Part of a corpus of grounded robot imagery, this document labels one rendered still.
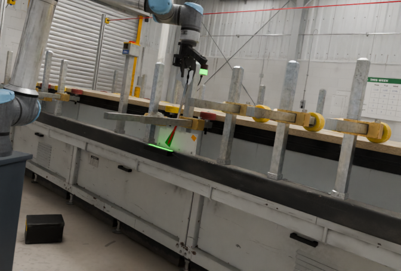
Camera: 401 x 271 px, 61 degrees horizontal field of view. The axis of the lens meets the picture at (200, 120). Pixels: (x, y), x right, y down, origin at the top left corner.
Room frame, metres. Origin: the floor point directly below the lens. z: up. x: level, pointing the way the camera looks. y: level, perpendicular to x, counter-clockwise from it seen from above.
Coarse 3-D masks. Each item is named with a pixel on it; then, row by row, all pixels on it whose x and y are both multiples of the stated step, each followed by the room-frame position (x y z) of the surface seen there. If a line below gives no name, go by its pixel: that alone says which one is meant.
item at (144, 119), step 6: (144, 120) 1.38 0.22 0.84; (150, 120) 1.40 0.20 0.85; (156, 120) 1.42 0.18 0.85; (162, 120) 1.45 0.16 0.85; (168, 120) 1.48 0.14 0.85; (174, 120) 1.50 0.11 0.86; (180, 120) 1.53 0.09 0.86; (186, 120) 1.56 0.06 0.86; (186, 126) 1.57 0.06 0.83; (204, 126) 1.66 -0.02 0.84; (210, 126) 1.70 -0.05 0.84
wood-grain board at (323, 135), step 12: (96, 96) 2.41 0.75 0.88; (108, 96) 2.32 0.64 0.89; (216, 120) 1.71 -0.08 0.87; (240, 120) 1.62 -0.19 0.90; (252, 120) 1.74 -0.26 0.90; (288, 132) 1.46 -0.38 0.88; (300, 132) 1.43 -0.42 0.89; (312, 132) 1.39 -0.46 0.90; (324, 132) 1.60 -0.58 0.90; (336, 132) 1.94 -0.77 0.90; (360, 144) 1.27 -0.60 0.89; (372, 144) 1.25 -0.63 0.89; (384, 144) 1.23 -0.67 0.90; (396, 144) 1.42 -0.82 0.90
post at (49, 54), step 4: (48, 52) 2.59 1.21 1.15; (52, 52) 2.61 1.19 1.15; (48, 56) 2.60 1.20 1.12; (52, 56) 2.62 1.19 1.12; (48, 60) 2.60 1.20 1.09; (48, 64) 2.60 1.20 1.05; (44, 68) 2.61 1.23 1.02; (48, 68) 2.60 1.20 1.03; (44, 72) 2.60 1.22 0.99; (48, 72) 2.61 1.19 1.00; (44, 76) 2.60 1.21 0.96; (48, 76) 2.61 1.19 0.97; (44, 80) 2.59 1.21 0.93; (48, 80) 2.61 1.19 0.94; (44, 84) 2.59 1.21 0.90; (44, 88) 2.60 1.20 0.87; (44, 92) 2.60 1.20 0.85; (40, 100) 2.61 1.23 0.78; (40, 104) 2.60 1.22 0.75; (44, 104) 2.61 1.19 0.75; (44, 108) 2.61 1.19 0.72
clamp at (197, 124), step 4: (180, 116) 1.64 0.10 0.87; (184, 116) 1.63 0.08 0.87; (192, 120) 1.59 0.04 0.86; (196, 120) 1.58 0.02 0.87; (200, 120) 1.58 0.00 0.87; (204, 120) 1.60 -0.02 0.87; (192, 124) 1.59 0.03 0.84; (196, 124) 1.57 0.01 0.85; (200, 124) 1.59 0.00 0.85; (204, 124) 1.61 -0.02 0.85; (192, 128) 1.59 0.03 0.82; (196, 128) 1.57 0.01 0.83; (200, 128) 1.59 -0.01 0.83
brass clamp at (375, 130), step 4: (344, 120) 1.16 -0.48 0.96; (348, 120) 1.15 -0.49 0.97; (352, 120) 1.14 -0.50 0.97; (356, 120) 1.13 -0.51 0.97; (368, 124) 1.11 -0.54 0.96; (372, 124) 1.10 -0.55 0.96; (376, 124) 1.09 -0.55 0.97; (380, 124) 1.09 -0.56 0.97; (368, 128) 1.11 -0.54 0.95; (372, 128) 1.10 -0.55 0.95; (376, 128) 1.09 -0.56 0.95; (380, 128) 1.10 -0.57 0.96; (340, 132) 1.18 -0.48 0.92; (344, 132) 1.15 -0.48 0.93; (348, 132) 1.14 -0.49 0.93; (368, 132) 1.11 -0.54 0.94; (372, 132) 1.10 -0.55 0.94; (376, 132) 1.09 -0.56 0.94; (380, 132) 1.10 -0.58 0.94; (364, 136) 1.11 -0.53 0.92; (368, 136) 1.10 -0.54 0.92; (372, 136) 1.10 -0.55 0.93; (376, 136) 1.09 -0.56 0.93; (380, 136) 1.11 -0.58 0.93
